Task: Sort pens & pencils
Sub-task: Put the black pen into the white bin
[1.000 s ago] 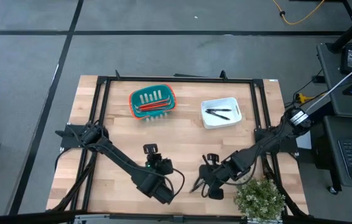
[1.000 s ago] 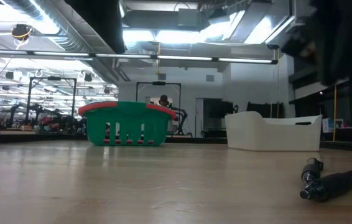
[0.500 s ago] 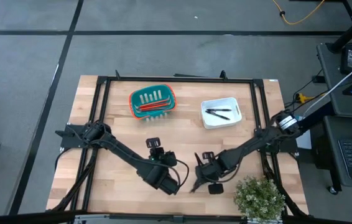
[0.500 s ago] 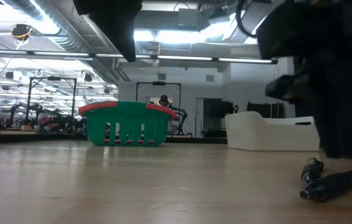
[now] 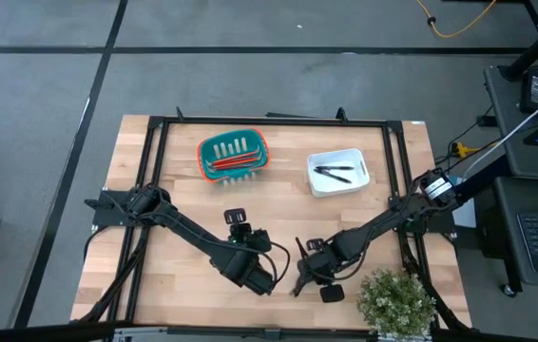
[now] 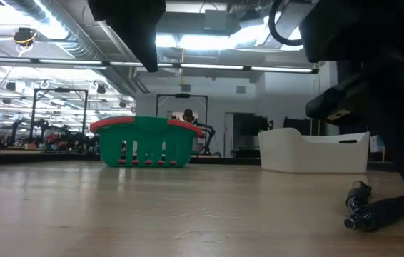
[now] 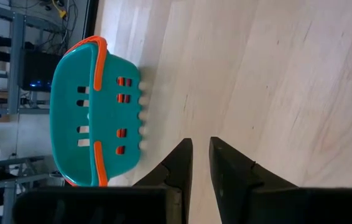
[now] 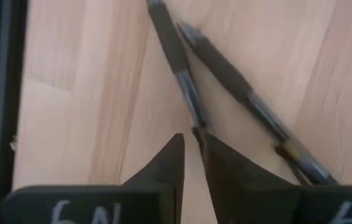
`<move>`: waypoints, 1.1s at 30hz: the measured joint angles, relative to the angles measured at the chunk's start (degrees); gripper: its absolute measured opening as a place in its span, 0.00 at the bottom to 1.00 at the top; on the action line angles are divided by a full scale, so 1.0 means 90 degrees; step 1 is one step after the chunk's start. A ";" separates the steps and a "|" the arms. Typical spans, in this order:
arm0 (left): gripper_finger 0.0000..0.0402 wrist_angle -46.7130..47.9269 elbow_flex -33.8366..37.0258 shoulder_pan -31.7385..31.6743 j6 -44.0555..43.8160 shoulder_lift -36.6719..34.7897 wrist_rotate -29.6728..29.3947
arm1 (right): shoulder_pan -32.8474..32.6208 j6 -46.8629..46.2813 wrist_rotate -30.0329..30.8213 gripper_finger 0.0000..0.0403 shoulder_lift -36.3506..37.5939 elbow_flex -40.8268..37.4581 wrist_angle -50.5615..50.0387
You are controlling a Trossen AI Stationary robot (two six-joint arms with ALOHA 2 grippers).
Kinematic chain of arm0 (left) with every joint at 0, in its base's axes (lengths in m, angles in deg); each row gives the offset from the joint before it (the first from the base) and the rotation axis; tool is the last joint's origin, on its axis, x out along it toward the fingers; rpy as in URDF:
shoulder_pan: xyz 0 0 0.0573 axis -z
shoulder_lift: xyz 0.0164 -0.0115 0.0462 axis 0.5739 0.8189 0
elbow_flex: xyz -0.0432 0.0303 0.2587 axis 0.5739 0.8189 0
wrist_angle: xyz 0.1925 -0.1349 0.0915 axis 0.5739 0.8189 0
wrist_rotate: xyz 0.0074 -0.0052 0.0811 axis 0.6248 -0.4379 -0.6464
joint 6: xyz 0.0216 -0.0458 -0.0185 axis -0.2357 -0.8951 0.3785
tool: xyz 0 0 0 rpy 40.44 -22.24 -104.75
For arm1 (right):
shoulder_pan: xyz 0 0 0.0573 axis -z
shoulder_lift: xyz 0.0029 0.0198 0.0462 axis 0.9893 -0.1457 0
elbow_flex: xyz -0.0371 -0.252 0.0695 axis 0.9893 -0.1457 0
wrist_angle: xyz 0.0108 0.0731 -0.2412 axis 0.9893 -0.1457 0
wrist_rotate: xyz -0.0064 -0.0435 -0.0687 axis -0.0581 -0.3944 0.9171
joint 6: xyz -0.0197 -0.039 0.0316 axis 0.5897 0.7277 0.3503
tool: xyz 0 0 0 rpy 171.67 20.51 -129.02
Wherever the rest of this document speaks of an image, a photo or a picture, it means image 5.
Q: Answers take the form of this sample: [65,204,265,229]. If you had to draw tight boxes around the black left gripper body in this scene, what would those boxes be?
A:
[228,222,273,256]

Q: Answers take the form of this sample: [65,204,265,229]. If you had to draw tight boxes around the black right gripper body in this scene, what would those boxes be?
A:
[304,246,346,285]

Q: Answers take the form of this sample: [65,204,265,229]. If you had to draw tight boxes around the long dark red pencil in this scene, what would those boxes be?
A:
[205,149,264,166]

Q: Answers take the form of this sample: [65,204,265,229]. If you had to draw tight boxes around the white plastic bin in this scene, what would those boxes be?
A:
[305,147,372,199]

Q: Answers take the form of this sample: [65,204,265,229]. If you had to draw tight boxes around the green basket with orange handles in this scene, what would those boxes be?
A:
[196,127,272,184]

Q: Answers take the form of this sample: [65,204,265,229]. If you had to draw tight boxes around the artificial green potted plant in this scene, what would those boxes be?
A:
[356,267,437,339]

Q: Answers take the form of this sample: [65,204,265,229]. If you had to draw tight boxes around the white and blue sheet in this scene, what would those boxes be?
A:
[449,173,477,229]

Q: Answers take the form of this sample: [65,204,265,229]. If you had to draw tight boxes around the yellow power plug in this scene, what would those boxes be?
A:
[450,141,473,161]

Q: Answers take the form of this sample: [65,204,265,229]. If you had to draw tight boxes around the grey laptop desk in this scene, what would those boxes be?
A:
[494,175,538,294]

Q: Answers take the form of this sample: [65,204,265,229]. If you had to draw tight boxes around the black rig beam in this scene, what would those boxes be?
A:
[0,320,538,342]

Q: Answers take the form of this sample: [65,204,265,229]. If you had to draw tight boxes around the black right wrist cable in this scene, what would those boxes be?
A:
[309,256,368,282]

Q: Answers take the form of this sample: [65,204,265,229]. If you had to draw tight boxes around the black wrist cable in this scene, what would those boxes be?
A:
[309,256,368,282]
[259,240,292,289]

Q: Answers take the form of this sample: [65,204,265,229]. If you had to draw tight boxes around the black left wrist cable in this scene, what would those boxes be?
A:
[259,240,292,289]

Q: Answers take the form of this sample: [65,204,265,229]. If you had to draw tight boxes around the black aluminium table frame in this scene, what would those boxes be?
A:
[71,106,473,333]

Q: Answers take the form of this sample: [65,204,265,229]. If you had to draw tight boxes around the black arm base cable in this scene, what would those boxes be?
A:
[82,225,104,251]

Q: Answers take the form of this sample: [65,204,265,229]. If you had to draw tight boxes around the white cable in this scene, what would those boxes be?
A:
[461,83,538,181]

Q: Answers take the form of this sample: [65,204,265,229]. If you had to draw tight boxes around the yellow extension cable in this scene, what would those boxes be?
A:
[414,0,497,39]

